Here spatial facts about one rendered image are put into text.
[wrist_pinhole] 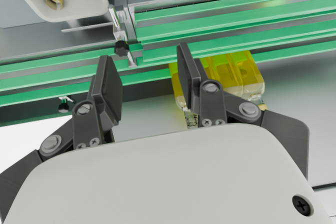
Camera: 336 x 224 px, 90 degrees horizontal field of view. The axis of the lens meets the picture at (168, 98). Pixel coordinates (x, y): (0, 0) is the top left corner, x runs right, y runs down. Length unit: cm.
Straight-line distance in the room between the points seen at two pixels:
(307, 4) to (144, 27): 37
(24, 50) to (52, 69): 10
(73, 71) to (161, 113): 28
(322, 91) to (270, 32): 35
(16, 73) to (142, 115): 37
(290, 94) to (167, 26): 51
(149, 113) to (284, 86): 49
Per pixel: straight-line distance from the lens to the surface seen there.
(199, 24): 41
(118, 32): 37
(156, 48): 47
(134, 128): 56
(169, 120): 55
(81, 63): 53
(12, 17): 71
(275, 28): 57
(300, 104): 74
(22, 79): 59
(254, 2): 50
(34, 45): 62
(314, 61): 87
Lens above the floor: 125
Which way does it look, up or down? 26 degrees down
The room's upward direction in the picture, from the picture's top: 170 degrees clockwise
